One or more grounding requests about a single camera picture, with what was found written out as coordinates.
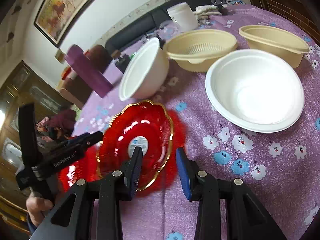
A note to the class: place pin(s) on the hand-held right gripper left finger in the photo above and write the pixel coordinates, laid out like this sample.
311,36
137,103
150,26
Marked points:
135,172

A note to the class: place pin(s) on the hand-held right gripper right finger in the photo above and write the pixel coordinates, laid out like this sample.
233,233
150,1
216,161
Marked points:
183,177

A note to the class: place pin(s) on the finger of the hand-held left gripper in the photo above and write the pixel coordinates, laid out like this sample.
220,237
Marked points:
93,138

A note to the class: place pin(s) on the red glass plate gold rim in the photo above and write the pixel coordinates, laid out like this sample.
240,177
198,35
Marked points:
150,127
72,175

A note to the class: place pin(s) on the small white bowl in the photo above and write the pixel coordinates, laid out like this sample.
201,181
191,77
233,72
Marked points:
150,80

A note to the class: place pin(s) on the large white bowl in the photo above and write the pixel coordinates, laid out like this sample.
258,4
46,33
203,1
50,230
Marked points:
250,92

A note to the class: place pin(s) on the beige strainer bowl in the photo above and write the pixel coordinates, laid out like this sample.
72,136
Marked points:
192,65

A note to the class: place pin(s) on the beige plastic bowl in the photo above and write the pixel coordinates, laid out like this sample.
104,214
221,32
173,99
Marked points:
275,50

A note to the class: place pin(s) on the person's left hand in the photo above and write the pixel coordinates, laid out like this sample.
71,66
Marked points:
37,206

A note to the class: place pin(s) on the purple floral tablecloth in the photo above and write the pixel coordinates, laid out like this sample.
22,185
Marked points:
225,180

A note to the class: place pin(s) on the brown chair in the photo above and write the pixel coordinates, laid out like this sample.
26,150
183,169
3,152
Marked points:
75,87

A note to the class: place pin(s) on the purple thermos bottle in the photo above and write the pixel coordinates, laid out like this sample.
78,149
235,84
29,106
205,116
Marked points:
87,72

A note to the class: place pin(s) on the wooden glass-door cabinet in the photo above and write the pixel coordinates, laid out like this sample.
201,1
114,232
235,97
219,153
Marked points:
15,85

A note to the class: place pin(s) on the black leather sofa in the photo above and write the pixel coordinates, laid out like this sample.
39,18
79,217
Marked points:
135,27

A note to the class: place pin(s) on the white plastic jar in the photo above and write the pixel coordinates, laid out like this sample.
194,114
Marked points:
183,17

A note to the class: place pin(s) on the white work gloves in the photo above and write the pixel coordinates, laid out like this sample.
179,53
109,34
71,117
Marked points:
206,11

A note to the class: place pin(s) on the wooden sideboard cabinet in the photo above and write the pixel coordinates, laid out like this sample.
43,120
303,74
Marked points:
280,5

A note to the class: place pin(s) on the small wall plaque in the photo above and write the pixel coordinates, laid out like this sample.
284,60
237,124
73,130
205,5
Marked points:
59,55

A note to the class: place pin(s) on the framed wall painting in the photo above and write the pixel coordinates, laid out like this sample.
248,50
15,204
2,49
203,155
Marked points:
62,5

